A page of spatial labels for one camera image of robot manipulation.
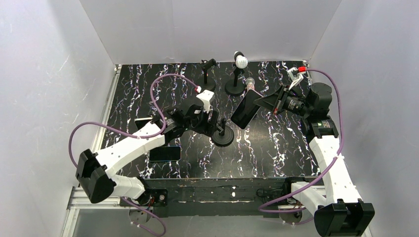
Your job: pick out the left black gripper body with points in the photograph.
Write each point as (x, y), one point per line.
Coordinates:
(211, 118)

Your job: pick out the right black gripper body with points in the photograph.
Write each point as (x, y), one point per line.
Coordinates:
(279, 101)

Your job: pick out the black phone silver edge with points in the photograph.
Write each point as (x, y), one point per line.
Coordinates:
(246, 109)

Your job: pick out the black phone stand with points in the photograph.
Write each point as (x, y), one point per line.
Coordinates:
(224, 134)

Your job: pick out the black phone blue edge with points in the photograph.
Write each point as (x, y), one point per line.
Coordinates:
(165, 154)

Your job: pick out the black phone pink edge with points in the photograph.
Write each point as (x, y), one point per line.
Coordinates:
(141, 122)

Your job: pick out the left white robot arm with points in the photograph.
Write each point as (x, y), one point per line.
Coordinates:
(97, 172)

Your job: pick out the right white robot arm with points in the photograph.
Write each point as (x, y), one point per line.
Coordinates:
(332, 199)

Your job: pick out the black stand back middle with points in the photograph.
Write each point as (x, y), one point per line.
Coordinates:
(204, 80)

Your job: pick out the black microphone stand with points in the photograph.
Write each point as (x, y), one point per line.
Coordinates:
(234, 87)

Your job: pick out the glitter microphone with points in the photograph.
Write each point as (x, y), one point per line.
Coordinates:
(250, 85)

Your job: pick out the white microphone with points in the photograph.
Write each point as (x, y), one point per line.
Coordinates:
(241, 61)

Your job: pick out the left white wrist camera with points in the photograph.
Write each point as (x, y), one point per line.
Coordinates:
(206, 97)

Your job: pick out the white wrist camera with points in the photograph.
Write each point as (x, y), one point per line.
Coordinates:
(296, 75)
(206, 97)

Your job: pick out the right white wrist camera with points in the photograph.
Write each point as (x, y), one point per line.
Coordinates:
(296, 75)

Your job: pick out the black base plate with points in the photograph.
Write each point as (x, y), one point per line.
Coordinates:
(213, 196)

